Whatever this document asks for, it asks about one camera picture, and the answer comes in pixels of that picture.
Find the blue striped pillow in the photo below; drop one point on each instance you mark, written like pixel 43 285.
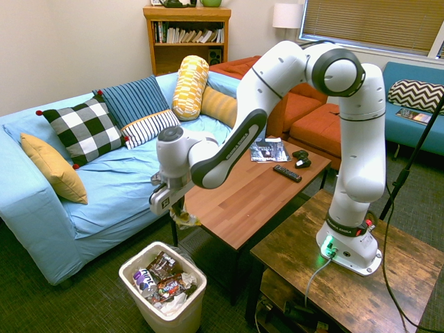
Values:
pixel 135 97

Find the black power adapter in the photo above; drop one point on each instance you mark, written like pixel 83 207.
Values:
pixel 298 310

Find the teal sofa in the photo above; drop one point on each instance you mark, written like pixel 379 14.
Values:
pixel 402 128

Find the leaning paperback books row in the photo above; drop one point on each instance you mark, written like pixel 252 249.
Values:
pixel 187 34

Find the small black speaker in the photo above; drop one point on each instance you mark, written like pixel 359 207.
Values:
pixel 215 57

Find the beige window blind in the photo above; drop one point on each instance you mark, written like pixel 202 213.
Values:
pixel 364 21

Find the green bowl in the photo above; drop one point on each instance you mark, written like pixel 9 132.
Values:
pixel 211 2

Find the purple white hint bottle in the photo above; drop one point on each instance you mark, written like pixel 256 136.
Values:
pixel 145 281

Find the white plastic trash bin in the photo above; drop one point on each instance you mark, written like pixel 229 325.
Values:
pixel 180 312

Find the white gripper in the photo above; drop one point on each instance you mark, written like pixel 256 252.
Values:
pixel 163 203

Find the plain mustard yellow pillow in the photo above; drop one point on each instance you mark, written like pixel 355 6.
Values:
pixel 52 166

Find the black remote control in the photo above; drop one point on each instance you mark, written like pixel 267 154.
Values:
pixel 287 173

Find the dark brown snack wrapper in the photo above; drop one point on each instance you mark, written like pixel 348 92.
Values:
pixel 163 263

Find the rustic dark wooden table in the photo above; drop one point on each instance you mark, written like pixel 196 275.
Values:
pixel 347 295

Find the orange striped pillow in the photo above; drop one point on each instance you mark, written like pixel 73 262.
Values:
pixel 218 104

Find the black game controller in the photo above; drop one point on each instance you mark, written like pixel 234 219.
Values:
pixel 301 160

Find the red colourful snack wrapper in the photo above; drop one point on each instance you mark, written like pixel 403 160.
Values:
pixel 170 288

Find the wooden bookshelf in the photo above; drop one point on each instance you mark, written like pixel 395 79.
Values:
pixel 187 57

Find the orange sofa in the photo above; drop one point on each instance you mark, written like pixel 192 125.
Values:
pixel 301 104

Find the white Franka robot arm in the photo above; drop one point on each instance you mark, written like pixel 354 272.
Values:
pixel 360 156

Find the dark cover business magazine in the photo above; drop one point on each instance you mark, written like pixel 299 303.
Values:
pixel 270 151

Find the crumpled white tissue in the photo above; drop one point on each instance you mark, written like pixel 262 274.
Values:
pixel 189 279
pixel 171 305

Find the orange ottoman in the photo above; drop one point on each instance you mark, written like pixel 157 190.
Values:
pixel 312 128

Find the black camera stand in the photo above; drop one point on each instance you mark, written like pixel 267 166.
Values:
pixel 404 177

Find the reddish wooden coffee table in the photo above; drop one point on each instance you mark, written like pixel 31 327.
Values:
pixel 249 194

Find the yellow white patterned bolster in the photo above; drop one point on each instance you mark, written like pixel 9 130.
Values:
pixel 189 86

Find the dark colourful magazine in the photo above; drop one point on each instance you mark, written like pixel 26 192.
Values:
pixel 412 116

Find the light blue sofa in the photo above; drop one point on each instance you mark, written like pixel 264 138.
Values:
pixel 114 180

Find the black white checkered pillow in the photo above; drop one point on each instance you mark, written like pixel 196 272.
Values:
pixel 83 128

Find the yellow silver chip bag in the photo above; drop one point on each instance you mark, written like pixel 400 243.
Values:
pixel 187 220

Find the black white shelf ornament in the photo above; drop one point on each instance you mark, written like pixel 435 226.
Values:
pixel 177 3

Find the black white chevron pillow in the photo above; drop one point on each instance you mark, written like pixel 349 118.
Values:
pixel 412 93

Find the magazine under dark magazine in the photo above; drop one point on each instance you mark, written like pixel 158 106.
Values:
pixel 267 161

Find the white navy striped pillow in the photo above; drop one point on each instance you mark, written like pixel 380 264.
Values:
pixel 149 126

